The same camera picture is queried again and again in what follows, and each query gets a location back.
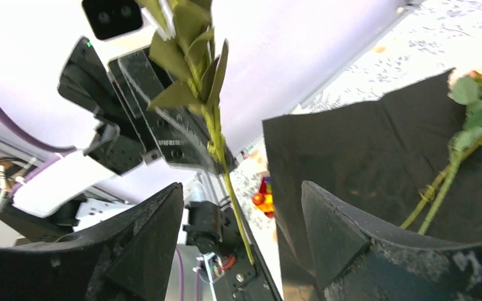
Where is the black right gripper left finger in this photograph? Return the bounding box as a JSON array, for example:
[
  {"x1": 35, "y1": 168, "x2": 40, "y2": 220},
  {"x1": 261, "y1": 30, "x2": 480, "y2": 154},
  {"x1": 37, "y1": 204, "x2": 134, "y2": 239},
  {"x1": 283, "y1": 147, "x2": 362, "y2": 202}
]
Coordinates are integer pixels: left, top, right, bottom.
[{"x1": 0, "y1": 182, "x2": 184, "y2": 301}]

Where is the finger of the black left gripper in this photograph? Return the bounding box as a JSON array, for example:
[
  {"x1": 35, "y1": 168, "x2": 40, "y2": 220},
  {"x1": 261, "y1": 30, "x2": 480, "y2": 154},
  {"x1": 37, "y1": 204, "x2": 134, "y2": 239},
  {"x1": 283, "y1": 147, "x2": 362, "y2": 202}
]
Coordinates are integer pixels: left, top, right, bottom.
[
  {"x1": 57, "y1": 36, "x2": 145, "y2": 176},
  {"x1": 107, "y1": 48, "x2": 224, "y2": 174}
]

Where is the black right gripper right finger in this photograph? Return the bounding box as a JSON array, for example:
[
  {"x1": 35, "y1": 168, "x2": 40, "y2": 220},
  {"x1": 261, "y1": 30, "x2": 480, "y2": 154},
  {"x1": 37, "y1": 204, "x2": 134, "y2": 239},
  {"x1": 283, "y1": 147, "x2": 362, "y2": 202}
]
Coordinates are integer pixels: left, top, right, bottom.
[{"x1": 301, "y1": 181, "x2": 482, "y2": 300}]

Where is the brown rose spray stem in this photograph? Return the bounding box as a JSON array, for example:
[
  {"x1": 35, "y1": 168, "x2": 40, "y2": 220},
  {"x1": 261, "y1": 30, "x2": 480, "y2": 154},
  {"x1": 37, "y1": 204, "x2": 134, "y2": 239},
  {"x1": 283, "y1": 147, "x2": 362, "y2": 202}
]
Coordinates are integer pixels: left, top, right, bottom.
[{"x1": 138, "y1": 1, "x2": 255, "y2": 264}]

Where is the black wrapping paper sheet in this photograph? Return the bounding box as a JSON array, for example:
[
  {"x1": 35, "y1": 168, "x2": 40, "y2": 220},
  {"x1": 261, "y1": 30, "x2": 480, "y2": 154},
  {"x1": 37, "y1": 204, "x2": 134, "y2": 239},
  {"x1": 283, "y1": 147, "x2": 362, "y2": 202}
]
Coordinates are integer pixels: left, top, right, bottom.
[{"x1": 263, "y1": 74, "x2": 482, "y2": 300}]

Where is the peach rose spray stem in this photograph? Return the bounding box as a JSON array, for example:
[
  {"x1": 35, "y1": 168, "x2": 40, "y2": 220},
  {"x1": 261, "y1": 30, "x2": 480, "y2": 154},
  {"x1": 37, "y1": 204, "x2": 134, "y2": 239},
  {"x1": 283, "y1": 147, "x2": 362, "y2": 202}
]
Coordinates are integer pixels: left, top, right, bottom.
[{"x1": 400, "y1": 43, "x2": 482, "y2": 235}]

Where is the orange toy block cart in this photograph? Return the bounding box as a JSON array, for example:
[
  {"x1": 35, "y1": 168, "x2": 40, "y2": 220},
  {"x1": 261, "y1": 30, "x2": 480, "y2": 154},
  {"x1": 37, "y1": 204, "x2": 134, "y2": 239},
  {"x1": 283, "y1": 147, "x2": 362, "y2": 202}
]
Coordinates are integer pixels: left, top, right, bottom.
[{"x1": 252, "y1": 176, "x2": 274, "y2": 218}]

